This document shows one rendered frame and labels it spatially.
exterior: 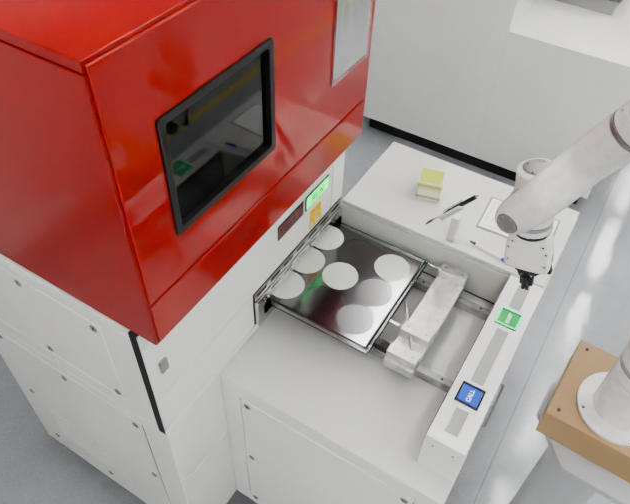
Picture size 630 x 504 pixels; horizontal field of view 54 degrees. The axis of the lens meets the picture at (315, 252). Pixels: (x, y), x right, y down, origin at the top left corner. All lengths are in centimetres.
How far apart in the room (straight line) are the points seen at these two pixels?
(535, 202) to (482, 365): 48
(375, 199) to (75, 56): 121
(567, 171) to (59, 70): 87
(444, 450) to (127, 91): 99
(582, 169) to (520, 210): 13
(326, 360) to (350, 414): 17
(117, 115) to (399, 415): 103
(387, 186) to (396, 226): 16
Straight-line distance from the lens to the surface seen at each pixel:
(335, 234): 185
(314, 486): 185
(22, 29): 92
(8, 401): 277
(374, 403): 161
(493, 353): 159
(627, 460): 163
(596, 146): 121
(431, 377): 164
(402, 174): 198
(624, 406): 155
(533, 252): 144
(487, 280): 181
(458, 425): 146
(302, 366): 165
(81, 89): 85
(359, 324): 164
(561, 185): 125
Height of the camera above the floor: 221
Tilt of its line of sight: 47 degrees down
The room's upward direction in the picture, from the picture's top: 3 degrees clockwise
